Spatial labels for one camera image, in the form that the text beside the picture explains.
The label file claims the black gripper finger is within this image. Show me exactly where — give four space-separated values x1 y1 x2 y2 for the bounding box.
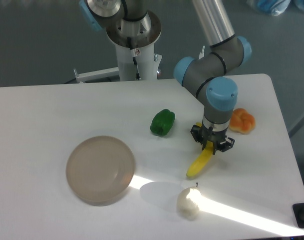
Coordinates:
190 124 207 150
212 137 235 154

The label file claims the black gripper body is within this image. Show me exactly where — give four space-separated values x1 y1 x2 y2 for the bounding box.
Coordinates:
199 121 228 147

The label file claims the yellow banana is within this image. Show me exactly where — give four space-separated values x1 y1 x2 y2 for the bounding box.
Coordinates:
186 122 213 179

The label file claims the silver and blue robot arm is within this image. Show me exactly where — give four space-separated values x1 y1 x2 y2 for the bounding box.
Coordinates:
79 0 252 153

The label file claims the orange knotted bread roll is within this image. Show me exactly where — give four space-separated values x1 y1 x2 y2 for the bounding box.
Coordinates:
229 108 256 135

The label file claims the green bell pepper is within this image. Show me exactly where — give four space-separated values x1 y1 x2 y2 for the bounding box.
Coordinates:
150 109 176 137

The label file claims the white apple-shaped object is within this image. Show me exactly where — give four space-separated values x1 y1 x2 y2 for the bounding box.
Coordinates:
176 182 202 221

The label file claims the black device at table edge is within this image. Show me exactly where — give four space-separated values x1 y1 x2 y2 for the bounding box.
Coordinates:
293 203 304 229

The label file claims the round beige plate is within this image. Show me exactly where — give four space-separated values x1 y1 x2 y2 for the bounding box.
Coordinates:
66 135 136 206

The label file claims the white upright bracket post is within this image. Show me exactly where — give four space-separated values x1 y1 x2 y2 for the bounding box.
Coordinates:
198 45 205 60

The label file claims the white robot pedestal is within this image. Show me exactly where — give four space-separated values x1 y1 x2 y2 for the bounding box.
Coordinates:
106 12 163 81

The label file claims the white bracket left of pedestal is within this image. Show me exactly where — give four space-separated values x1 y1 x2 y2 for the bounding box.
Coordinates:
73 67 119 83

